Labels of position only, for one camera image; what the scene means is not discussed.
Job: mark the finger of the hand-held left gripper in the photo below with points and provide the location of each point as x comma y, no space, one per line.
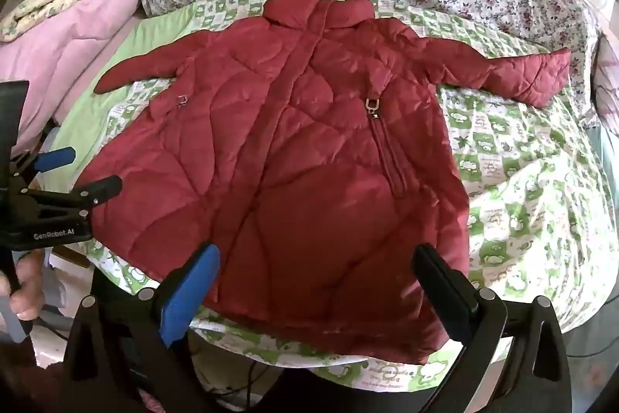
104,188
59,157

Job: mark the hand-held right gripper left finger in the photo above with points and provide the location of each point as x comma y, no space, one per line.
189,292

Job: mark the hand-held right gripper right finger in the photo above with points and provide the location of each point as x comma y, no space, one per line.
442,287

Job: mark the red quilted jacket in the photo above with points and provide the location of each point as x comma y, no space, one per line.
290,161

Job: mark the person's left hand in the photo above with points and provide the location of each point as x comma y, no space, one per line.
26,297

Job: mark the pink quilt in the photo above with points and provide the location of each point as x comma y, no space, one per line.
63,50

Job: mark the green patterned bed sheet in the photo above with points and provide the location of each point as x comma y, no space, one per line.
512,180

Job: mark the pink floral cloth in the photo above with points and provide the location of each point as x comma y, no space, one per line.
608,74

